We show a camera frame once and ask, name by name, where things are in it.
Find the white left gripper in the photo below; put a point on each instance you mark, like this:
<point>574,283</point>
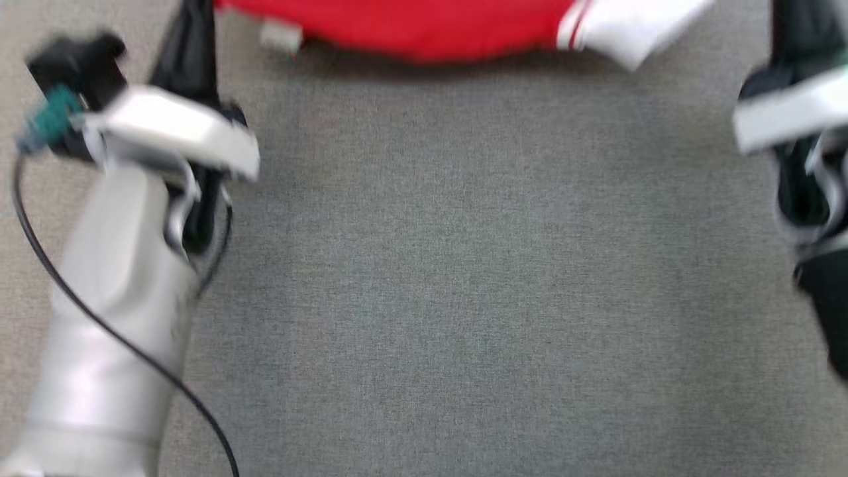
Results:
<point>172,132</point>

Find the red shorts white trim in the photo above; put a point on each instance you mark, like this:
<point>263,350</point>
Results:
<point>430,26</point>

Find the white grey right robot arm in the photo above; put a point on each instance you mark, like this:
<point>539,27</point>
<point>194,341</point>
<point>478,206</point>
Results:
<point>828,298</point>

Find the grey fabric sofa cushion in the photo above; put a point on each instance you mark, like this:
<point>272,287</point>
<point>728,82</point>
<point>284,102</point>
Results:
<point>464,265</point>

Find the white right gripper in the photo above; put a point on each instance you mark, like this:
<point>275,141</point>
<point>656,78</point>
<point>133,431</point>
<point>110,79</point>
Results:
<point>795,109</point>

